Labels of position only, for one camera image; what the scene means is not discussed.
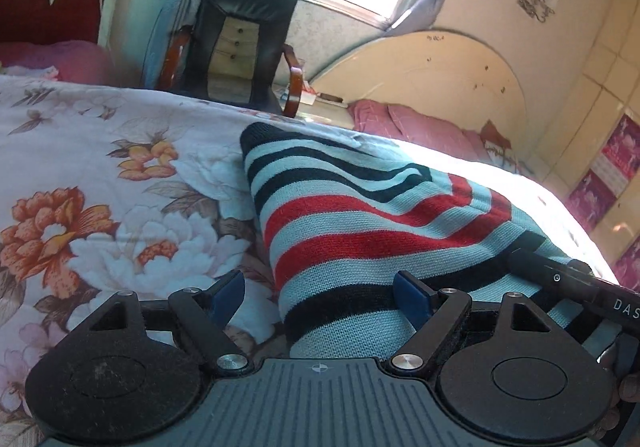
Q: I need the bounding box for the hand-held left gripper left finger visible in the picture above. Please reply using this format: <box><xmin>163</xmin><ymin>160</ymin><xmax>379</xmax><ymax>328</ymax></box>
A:
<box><xmin>75</xmin><ymin>271</ymin><xmax>252</xmax><ymax>375</ymax></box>

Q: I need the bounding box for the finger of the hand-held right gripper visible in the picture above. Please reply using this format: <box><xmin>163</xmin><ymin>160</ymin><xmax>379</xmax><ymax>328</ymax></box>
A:
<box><xmin>507</xmin><ymin>247</ymin><xmax>603</xmax><ymax>302</ymax></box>

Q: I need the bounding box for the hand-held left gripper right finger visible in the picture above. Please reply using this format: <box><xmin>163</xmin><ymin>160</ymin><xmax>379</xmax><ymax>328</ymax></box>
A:
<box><xmin>387</xmin><ymin>271</ymin><xmax>571</xmax><ymax>373</ymax></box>

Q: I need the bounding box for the striped knit sweater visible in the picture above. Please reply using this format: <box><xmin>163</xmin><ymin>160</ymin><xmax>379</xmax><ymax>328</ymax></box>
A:
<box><xmin>239</xmin><ymin>122</ymin><xmax>621</xmax><ymax>363</ymax></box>

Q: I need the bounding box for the person's right hand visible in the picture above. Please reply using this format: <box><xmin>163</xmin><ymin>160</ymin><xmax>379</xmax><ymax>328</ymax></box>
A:
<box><xmin>597</xmin><ymin>367</ymin><xmax>640</xmax><ymax>435</ymax></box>

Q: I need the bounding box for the patterned red pillow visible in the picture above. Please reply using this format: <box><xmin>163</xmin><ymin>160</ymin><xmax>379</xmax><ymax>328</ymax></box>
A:
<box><xmin>480</xmin><ymin>122</ymin><xmax>521</xmax><ymax>172</ymax></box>

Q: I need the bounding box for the pink pillow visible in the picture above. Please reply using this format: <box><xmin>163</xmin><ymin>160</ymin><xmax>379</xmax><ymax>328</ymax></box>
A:
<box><xmin>347</xmin><ymin>99</ymin><xmax>483</xmax><ymax>160</ymax></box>

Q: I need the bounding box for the floral bed blanket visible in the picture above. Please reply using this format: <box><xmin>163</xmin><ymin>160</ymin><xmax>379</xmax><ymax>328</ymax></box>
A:
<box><xmin>0</xmin><ymin>74</ymin><xmax>621</xmax><ymax>447</ymax></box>

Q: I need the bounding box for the cream wardrobe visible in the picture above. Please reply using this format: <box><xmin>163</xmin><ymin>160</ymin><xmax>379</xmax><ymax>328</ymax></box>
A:
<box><xmin>525</xmin><ymin>0</ymin><xmax>640</xmax><ymax>290</ymax></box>

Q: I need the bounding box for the bedside table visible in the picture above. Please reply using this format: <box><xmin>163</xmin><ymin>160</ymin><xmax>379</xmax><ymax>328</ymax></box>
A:
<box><xmin>274</xmin><ymin>83</ymin><xmax>351</xmax><ymax>124</ymax></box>

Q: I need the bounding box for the cream round headboard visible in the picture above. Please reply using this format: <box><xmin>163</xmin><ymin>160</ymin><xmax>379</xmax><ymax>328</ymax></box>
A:
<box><xmin>305</xmin><ymin>29</ymin><xmax>530</xmax><ymax>168</ymax></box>

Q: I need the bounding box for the mauve pillow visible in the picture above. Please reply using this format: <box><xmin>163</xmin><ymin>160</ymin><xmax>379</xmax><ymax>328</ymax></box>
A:
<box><xmin>0</xmin><ymin>41</ymin><xmax>118</xmax><ymax>86</ymax></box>

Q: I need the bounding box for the black leather armchair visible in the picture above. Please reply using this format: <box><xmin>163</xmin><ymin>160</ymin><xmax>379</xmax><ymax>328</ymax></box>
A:
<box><xmin>157</xmin><ymin>0</ymin><xmax>305</xmax><ymax>118</ymax></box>

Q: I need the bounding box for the pink wall poster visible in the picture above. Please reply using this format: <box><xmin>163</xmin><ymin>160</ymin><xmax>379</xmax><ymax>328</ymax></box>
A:
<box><xmin>612</xmin><ymin>232</ymin><xmax>640</xmax><ymax>293</ymax></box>
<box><xmin>567</xmin><ymin>172</ymin><xmax>618</xmax><ymax>234</ymax></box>
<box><xmin>592</xmin><ymin>114</ymin><xmax>640</xmax><ymax>198</ymax></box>

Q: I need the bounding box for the twin-shade wall lamp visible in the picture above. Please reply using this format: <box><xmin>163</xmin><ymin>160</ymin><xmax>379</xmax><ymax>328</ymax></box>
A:
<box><xmin>517</xmin><ymin>0</ymin><xmax>560</xmax><ymax>22</ymax></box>

